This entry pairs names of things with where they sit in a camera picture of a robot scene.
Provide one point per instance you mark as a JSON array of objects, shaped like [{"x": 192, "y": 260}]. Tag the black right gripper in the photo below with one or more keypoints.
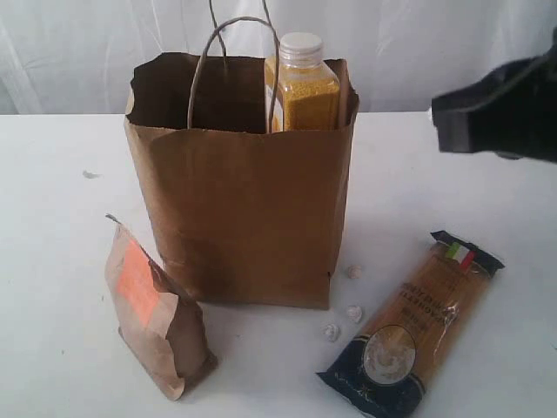
[{"x": 511, "y": 111}]

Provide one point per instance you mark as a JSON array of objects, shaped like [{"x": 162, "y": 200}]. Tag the brown paper shopping bag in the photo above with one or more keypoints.
[{"x": 239, "y": 214}]

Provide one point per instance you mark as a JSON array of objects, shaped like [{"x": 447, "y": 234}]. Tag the kraft coffee pouch orange label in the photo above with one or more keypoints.
[{"x": 158, "y": 320}]

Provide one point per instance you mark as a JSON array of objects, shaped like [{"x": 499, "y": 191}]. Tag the small grey paper scrap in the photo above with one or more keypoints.
[{"x": 90, "y": 175}]

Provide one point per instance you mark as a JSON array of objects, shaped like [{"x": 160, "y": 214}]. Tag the spaghetti pack dark wrapper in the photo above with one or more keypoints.
[{"x": 384, "y": 371}]

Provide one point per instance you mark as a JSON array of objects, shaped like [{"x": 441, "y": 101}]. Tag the orange juice bottle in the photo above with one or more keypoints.
[{"x": 301, "y": 91}]

